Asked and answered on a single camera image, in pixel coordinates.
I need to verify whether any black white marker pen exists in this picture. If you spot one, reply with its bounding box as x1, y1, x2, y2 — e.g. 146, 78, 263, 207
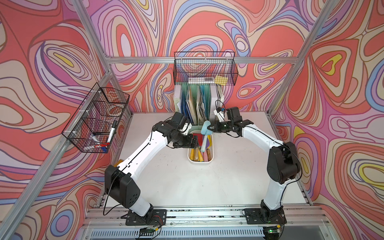
107, 120, 118, 145

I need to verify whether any yellow plastic shovel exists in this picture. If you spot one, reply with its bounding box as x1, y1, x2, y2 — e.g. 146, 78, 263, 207
197, 150, 204, 162
190, 149, 195, 162

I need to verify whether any black wire basket left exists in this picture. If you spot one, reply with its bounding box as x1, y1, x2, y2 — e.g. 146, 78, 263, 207
62, 83, 130, 154

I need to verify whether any white storage tray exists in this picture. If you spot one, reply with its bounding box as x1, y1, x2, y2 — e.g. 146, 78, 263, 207
187, 131, 214, 165

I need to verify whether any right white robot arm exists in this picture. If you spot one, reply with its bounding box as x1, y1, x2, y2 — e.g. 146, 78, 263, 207
201, 107, 301, 211

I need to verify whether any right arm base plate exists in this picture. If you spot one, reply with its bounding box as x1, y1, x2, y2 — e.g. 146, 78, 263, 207
242, 201, 287, 225

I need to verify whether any yellow sponge in basket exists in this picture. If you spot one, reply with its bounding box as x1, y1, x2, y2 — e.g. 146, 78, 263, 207
214, 75, 229, 86

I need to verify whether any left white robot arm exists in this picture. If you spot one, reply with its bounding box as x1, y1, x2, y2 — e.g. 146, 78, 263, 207
105, 112, 198, 217

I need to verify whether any yellow shovel wooden handle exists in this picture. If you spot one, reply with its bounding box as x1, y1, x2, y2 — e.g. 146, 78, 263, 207
206, 135, 212, 162

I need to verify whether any black wire basket back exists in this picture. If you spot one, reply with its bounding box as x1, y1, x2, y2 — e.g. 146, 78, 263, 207
173, 50, 239, 86

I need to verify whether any purple trowel pink handle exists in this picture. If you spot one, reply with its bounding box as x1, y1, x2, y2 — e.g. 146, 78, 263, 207
203, 151, 209, 162

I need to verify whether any mint green file crate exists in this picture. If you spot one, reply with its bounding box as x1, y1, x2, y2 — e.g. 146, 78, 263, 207
173, 85, 224, 129

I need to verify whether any red shovel wooden handle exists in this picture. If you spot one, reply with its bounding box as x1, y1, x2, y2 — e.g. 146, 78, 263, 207
194, 133, 204, 150

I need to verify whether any light blue trowel white handle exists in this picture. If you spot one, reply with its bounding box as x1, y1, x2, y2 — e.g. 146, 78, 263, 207
201, 121, 212, 153

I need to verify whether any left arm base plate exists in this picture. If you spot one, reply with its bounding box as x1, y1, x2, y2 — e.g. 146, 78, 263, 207
124, 209, 167, 226

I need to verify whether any black wire basket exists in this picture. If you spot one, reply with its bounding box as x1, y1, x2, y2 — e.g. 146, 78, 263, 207
173, 50, 239, 86
62, 83, 130, 154

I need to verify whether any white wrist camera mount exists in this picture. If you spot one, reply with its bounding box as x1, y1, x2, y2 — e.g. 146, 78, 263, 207
214, 109, 226, 122

